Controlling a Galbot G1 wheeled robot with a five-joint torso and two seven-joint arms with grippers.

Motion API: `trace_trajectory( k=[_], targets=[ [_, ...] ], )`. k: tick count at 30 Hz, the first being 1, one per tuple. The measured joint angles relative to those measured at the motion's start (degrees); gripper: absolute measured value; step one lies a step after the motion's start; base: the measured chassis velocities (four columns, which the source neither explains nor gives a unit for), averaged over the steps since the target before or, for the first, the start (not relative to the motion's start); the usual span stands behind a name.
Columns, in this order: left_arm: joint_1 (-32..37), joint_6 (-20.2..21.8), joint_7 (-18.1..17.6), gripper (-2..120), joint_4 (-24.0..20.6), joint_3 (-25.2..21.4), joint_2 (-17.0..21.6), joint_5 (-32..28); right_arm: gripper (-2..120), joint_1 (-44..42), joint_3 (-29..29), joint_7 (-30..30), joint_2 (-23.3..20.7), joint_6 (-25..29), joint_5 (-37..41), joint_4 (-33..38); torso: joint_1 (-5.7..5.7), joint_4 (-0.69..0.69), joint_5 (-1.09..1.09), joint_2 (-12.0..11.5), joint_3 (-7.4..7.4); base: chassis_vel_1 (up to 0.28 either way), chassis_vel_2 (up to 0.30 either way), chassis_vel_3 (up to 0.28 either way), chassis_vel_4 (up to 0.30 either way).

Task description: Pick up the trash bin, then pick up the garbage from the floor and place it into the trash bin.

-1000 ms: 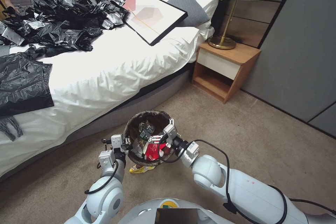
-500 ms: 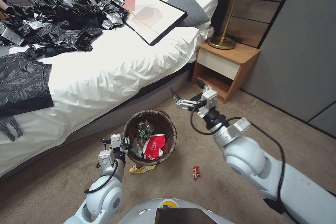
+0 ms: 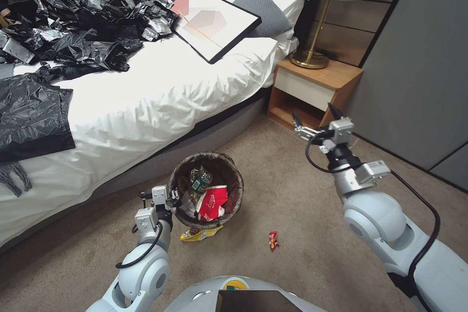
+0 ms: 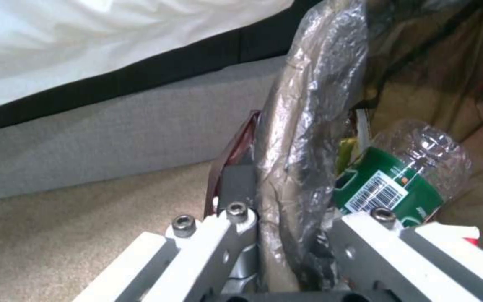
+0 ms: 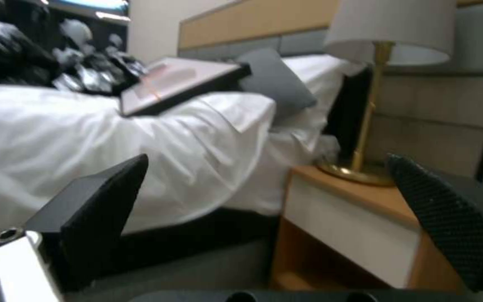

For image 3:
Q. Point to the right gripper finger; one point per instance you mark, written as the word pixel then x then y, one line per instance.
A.
pixel 304 129
pixel 334 110

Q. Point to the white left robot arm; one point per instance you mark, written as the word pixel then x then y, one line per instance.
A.
pixel 144 271

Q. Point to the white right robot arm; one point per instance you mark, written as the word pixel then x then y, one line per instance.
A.
pixel 380 220

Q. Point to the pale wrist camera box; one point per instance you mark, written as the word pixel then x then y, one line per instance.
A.
pixel 159 195
pixel 342 130

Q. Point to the green plastic bottle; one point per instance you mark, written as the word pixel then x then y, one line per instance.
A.
pixel 200 182

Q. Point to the flat black garbage bag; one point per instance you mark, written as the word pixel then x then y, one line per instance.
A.
pixel 29 118

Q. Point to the grey fringed scarf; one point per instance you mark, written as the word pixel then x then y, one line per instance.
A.
pixel 14 178

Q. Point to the black-framed abstract picture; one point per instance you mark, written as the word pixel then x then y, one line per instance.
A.
pixel 208 19

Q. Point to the yellow snack bag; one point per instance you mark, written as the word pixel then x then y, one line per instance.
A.
pixel 197 234

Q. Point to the white duvet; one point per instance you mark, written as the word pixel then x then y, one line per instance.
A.
pixel 153 100

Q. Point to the wooden white-drawer nightstand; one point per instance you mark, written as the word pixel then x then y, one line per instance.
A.
pixel 310 85

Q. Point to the grey wardrobe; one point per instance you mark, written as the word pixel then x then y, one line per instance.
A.
pixel 420 70

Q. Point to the red paper carton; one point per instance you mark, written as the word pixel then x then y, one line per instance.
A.
pixel 212 204

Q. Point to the white robot front shell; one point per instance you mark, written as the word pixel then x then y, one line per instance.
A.
pixel 237 295

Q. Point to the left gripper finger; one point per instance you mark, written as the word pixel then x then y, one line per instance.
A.
pixel 175 200
pixel 146 195

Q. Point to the dark woven trash bin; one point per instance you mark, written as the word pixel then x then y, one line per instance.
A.
pixel 234 176

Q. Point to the red snack wrapper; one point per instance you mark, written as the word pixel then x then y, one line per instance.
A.
pixel 273 240

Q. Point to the pile of black garbage bags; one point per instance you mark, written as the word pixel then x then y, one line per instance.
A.
pixel 87 34

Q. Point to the grey pillow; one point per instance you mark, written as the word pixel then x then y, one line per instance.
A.
pixel 261 8

